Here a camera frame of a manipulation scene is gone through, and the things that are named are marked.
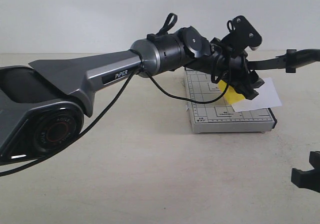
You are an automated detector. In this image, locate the yellow cube block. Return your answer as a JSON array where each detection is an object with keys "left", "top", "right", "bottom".
[{"left": 217, "top": 80, "right": 245, "bottom": 105}]

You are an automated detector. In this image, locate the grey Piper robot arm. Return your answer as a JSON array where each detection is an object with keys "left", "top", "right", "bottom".
[{"left": 0, "top": 26, "right": 320, "bottom": 176}]

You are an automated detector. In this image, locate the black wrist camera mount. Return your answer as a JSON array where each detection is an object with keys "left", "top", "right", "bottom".
[{"left": 226, "top": 15, "right": 262, "bottom": 51}]

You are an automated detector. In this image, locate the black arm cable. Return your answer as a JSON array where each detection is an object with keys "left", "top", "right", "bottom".
[{"left": 0, "top": 12, "right": 248, "bottom": 177}]

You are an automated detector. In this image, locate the white paper sheet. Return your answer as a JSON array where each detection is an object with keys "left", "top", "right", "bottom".
[{"left": 231, "top": 77, "right": 282, "bottom": 112}]

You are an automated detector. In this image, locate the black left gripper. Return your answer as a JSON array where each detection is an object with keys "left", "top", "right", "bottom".
[{"left": 199, "top": 36, "right": 265, "bottom": 100}]

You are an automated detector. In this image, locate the black cutter blade arm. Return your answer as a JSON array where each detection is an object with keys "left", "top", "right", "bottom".
[{"left": 247, "top": 49, "right": 320, "bottom": 73}]

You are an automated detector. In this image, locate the grey paper cutter base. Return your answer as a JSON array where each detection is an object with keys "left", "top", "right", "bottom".
[{"left": 184, "top": 68, "right": 278, "bottom": 133}]

